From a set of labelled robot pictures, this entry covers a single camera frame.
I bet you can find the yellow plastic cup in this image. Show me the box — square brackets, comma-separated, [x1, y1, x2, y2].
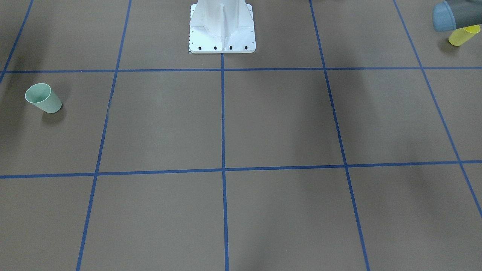
[448, 24, 481, 46]

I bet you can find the green plastic cup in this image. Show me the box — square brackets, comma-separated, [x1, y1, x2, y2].
[24, 83, 63, 114]

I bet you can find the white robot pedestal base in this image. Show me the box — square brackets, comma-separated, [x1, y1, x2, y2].
[188, 0, 256, 54]

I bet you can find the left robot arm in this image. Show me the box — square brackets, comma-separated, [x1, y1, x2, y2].
[432, 0, 482, 32]

